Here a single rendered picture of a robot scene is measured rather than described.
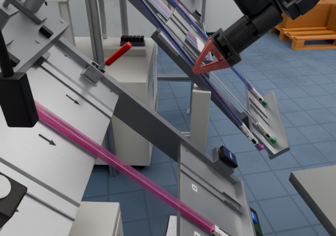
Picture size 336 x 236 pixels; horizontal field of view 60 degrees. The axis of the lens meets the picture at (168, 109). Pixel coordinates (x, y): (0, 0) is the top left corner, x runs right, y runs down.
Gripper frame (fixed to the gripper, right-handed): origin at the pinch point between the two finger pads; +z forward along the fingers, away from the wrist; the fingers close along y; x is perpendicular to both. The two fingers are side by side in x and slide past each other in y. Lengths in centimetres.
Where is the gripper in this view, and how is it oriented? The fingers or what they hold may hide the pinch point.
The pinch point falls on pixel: (196, 69)
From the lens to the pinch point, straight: 65.6
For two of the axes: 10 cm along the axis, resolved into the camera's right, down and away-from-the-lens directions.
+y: -1.4, 4.0, -9.1
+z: -7.5, 5.6, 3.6
